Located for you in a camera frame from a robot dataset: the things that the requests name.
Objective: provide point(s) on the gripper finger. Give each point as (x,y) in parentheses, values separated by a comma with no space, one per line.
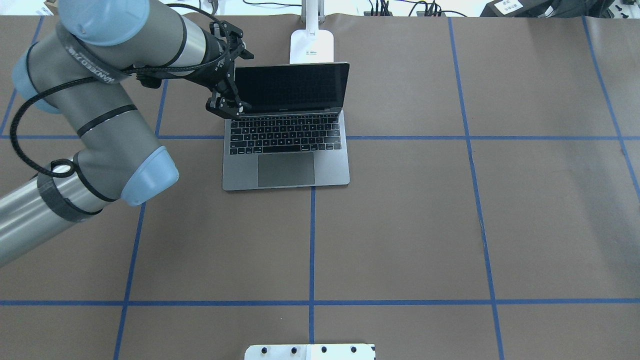
(223,108)
(232,94)

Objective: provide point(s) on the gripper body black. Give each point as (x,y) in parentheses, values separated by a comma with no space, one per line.
(215,52)

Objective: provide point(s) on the grey laptop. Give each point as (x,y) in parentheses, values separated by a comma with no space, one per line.
(294,133)

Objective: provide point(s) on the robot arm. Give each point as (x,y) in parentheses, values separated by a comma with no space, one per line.
(77,71)

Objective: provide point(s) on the white desk lamp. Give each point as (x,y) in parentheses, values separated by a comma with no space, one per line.
(312,44)

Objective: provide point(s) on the white camera pole mount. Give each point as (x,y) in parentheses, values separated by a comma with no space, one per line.
(320,351)

